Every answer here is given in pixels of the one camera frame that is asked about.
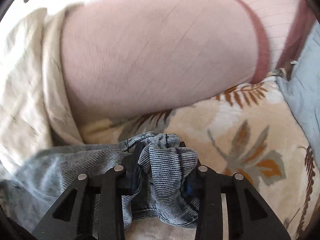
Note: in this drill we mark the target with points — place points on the white patterned pillow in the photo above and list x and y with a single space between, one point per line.
34 104

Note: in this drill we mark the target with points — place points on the grey denim pants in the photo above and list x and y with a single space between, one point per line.
32 190

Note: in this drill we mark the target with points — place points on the light blue grey cushion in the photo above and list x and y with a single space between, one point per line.
302 91

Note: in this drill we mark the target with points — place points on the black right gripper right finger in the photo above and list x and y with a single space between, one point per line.
230 207

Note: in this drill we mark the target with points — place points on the pink cylindrical bolster pillow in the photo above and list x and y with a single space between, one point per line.
126 58

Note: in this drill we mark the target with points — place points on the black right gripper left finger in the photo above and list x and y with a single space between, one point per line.
72 215

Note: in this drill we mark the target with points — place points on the pink padded headboard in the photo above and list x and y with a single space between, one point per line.
287 24

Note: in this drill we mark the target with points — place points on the leaf print bed blanket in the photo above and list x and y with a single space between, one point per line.
247 129

